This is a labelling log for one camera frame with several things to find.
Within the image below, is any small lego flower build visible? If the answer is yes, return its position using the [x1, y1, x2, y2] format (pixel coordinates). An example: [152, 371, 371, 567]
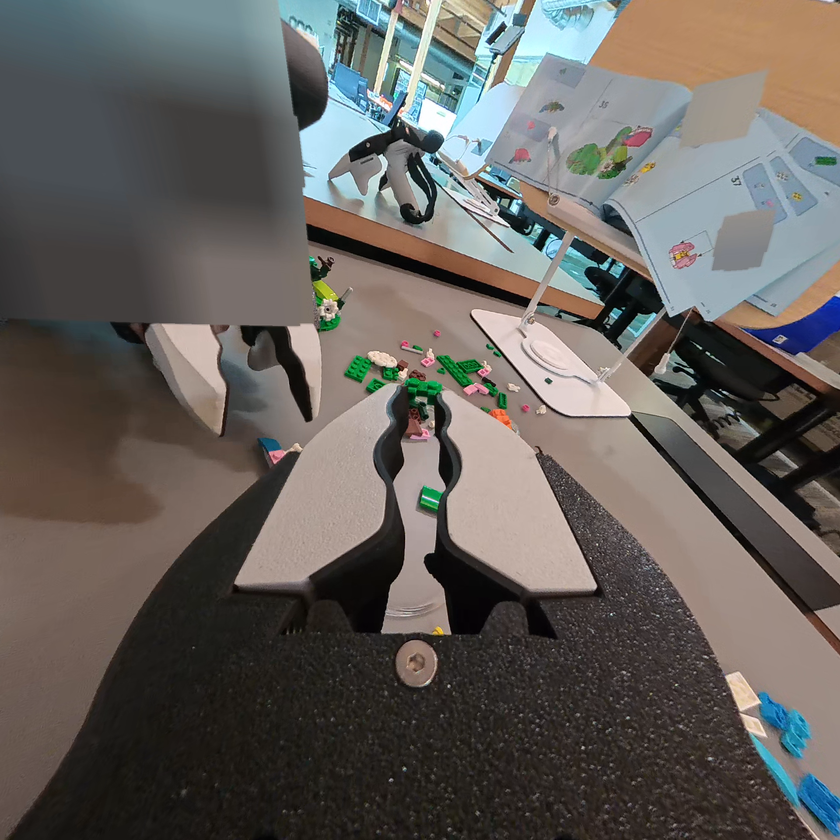
[308, 255, 355, 330]

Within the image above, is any pile of green pink lego pieces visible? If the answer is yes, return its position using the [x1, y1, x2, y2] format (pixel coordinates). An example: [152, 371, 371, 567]
[343, 328, 547, 442]

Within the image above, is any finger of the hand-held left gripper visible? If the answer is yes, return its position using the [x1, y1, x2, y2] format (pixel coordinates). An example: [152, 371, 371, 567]
[144, 323, 232, 438]
[248, 325, 324, 423]

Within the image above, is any ceiling projector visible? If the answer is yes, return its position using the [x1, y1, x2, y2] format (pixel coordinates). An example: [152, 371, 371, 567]
[487, 12, 527, 55]

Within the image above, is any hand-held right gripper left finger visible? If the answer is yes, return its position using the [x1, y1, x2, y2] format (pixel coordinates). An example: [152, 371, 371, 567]
[234, 383, 406, 593]

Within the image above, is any pile of blue white lego pieces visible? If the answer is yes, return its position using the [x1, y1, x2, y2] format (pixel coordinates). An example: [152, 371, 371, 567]
[724, 671, 840, 829]

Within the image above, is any spare hand-held gripper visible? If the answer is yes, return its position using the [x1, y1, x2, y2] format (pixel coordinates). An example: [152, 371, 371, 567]
[327, 121, 448, 226]

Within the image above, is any black office chair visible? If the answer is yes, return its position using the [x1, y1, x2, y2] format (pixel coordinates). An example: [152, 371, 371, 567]
[583, 262, 665, 345]
[669, 322, 795, 434]

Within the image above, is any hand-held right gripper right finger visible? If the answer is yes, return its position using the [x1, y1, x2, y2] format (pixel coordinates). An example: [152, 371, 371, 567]
[425, 390, 599, 598]

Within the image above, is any lego instruction booklet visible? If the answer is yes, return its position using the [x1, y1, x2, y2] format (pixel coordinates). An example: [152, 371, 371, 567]
[484, 52, 840, 324]

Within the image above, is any blue plastic bin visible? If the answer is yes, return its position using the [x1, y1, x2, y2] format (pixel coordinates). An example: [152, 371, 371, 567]
[748, 315, 840, 357]

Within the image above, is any blue pink lego piece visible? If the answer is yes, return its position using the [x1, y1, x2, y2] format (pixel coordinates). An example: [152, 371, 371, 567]
[257, 436, 304, 468]

